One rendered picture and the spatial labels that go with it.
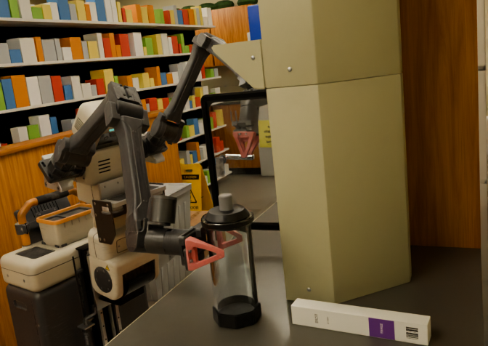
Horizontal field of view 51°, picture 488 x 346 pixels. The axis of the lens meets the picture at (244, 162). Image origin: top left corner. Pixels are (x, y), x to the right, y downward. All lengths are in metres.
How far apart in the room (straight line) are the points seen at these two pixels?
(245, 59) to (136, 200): 0.42
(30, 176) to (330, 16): 2.43
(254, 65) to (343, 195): 0.33
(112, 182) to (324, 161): 1.04
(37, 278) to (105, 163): 0.52
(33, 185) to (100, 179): 1.33
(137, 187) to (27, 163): 1.98
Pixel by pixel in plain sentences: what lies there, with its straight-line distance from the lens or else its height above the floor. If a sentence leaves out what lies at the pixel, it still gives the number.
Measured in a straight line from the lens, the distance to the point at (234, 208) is 1.05.
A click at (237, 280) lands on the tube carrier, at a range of 1.06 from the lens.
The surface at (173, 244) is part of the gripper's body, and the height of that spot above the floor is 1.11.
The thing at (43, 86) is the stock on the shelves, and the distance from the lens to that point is 4.04.
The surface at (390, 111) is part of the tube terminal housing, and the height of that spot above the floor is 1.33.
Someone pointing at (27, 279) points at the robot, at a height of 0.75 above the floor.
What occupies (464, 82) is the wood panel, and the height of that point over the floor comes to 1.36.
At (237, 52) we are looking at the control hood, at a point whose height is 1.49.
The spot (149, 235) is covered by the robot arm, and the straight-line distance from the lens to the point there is 1.14.
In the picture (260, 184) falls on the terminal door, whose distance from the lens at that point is 1.45.
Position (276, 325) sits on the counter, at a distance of 1.10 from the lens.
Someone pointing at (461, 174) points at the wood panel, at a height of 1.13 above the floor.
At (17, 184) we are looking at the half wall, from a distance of 3.15.
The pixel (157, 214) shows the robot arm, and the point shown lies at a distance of 1.14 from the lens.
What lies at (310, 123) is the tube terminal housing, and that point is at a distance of 1.05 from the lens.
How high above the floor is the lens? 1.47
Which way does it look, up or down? 11 degrees down
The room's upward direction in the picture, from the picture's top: 6 degrees counter-clockwise
